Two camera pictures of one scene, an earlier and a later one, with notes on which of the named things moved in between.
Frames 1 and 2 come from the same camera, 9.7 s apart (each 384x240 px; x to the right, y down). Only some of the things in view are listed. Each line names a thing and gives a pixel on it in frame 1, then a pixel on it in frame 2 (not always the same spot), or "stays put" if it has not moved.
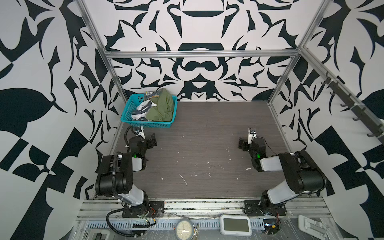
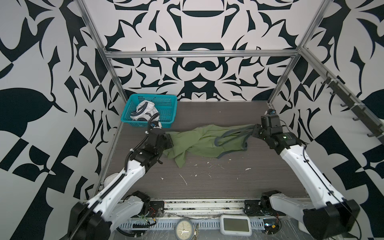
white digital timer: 235,225 stays put
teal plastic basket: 130,104 stays put
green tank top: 163,111 -> 215,140
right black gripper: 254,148 -> 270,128
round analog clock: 184,229 stays put
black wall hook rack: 378,129 stays put
